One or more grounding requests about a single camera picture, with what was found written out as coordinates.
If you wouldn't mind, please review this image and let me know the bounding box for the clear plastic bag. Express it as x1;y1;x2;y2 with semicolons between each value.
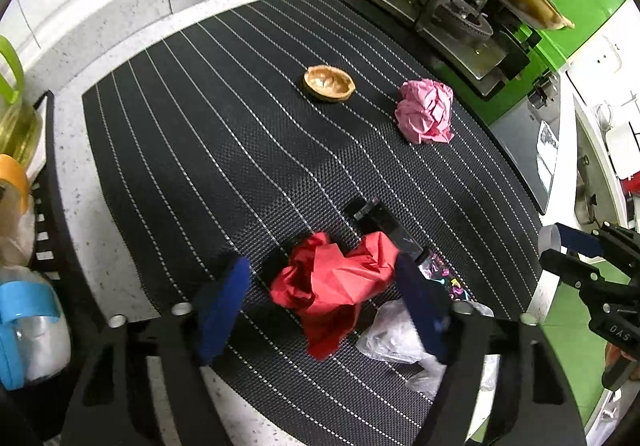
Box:
354;297;497;402

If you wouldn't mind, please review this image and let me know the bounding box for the right hand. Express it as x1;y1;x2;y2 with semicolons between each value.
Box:
605;343;640;381

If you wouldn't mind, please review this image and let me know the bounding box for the blue-lidded jar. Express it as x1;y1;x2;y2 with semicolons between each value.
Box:
1;266;72;391

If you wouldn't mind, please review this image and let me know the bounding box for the colourful printed wrapper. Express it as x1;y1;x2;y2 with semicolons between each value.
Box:
419;252;471;301

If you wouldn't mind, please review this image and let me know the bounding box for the black storage rack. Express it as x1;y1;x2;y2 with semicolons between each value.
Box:
1;91;104;445

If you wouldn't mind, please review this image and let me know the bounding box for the black small box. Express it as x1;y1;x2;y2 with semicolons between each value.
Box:
346;198;430;265

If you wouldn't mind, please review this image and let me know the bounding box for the crumpled pink paper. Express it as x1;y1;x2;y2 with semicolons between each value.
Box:
395;78;454;145

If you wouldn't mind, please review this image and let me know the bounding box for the orange-lidded jar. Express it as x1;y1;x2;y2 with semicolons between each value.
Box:
1;154;35;266

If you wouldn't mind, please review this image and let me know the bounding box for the gas stove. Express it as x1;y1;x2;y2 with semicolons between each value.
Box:
367;0;541;101

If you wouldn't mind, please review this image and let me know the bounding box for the black striped woven mat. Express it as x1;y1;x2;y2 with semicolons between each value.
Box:
82;0;540;445

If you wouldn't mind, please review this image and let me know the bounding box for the walnut shell half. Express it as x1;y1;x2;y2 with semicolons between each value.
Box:
303;65;356;102

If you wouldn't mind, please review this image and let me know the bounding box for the green-handled oil jug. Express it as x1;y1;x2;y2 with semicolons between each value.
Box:
1;36;42;169

